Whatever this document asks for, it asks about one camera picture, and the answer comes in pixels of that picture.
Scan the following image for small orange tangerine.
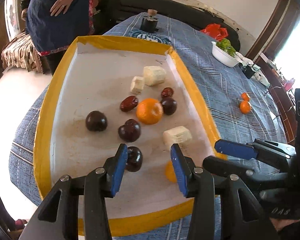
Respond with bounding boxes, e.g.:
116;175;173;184
165;160;177;183
241;93;250;101

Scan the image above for dark plum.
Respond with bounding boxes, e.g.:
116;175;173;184
125;146;143;172
118;119;141;142
85;111;108;132
160;97;177;115

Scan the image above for operator right hand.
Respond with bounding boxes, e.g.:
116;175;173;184
270;218;300;232

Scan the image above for brown wooden cabinet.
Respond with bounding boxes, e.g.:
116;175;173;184
256;56;297;146

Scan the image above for orange tangerine with leaf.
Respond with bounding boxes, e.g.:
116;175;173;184
239;100;252;114

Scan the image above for blue plaid tablecloth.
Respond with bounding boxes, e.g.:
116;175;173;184
8;12;294;240

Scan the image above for white cloth pile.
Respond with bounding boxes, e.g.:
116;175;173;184
235;52;270;88

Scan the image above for red jujube date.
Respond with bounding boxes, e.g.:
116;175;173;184
120;95;139;112
161;87;174;99

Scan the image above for black cup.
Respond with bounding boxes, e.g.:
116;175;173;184
242;65;256;79

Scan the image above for yellow-rimmed white tray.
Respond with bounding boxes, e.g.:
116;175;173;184
33;36;219;236

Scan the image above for small white sugarcane chunk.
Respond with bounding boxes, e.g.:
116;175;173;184
130;76;145;94

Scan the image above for white bowl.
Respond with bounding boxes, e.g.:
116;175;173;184
211;41;239;68

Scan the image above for large white sugarcane chunk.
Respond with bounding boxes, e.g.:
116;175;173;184
143;66;166;86

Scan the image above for green lettuce leaves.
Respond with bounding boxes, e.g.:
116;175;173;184
216;38;236;57

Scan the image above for red plastic bag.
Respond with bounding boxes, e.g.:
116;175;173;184
200;23;229;41

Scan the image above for black jar with cork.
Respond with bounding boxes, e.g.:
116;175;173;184
140;9;158;33

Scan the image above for person in dark apron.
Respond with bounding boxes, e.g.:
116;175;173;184
21;0;101;73

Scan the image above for black sofa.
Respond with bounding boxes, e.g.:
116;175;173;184
107;0;241;51

